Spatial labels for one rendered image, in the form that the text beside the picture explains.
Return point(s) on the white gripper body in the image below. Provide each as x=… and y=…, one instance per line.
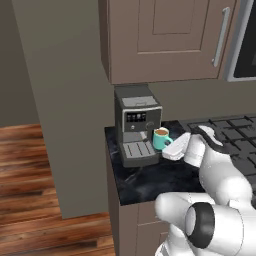
x=176, y=146

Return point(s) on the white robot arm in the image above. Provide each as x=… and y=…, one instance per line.
x=220, y=186

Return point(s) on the teal coffee mug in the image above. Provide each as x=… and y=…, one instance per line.
x=160, y=139

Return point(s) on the grey coffee machine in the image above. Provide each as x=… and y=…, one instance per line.
x=137, y=128

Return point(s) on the black hob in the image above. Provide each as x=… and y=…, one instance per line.
x=233, y=140

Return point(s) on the brown base cupboard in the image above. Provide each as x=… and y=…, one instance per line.
x=133, y=220

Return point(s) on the silver microwave oven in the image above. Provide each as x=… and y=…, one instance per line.
x=242, y=40

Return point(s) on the brown wall cupboard door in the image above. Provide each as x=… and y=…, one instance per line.
x=166, y=36

